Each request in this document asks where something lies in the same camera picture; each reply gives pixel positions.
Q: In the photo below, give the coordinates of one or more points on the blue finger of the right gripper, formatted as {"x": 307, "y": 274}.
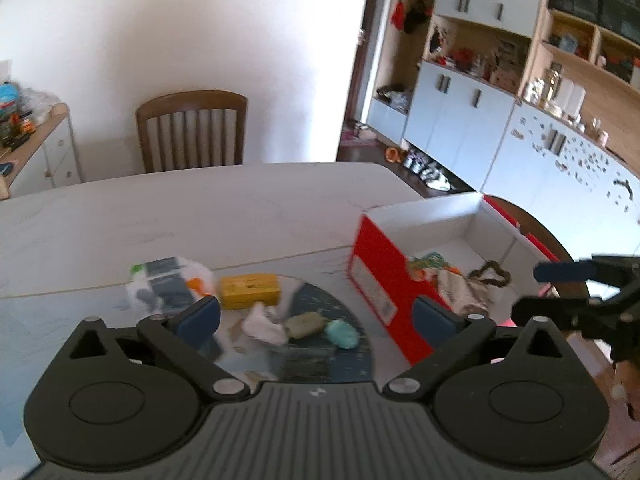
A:
{"x": 564, "y": 272}

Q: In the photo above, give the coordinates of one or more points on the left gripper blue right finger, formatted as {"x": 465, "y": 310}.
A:
{"x": 434, "y": 323}

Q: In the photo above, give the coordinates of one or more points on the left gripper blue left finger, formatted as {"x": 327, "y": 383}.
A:
{"x": 197, "y": 323}

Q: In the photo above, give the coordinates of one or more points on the silver foil snack bag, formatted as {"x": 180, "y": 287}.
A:
{"x": 462, "y": 295}

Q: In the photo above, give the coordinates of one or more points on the white plastic package grey label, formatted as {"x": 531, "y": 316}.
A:
{"x": 169, "y": 285}

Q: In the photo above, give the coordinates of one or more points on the yellow cardboard box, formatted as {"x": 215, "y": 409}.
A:
{"x": 238, "y": 292}

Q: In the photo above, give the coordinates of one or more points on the white cloth pouch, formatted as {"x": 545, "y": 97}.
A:
{"x": 263, "y": 325}

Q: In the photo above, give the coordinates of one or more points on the right hand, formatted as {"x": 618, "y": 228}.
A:
{"x": 626, "y": 387}

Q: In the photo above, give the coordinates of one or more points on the colourful printed plastic bag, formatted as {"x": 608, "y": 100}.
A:
{"x": 426, "y": 267}

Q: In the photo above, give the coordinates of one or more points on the red shoe box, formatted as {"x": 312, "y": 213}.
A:
{"x": 463, "y": 250}

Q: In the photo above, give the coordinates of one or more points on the teal oval soap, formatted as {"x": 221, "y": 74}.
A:
{"x": 342, "y": 334}

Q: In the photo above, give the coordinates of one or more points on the shoes on floor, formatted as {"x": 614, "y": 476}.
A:
{"x": 419, "y": 164}

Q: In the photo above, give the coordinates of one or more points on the wooden dining chair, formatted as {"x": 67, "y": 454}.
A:
{"x": 192, "y": 129}

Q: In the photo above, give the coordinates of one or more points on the white sideboard wooden top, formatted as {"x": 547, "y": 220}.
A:
{"x": 47, "y": 160}

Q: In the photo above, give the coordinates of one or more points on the white wall cabinet unit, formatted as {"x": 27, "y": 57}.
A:
{"x": 519, "y": 102}

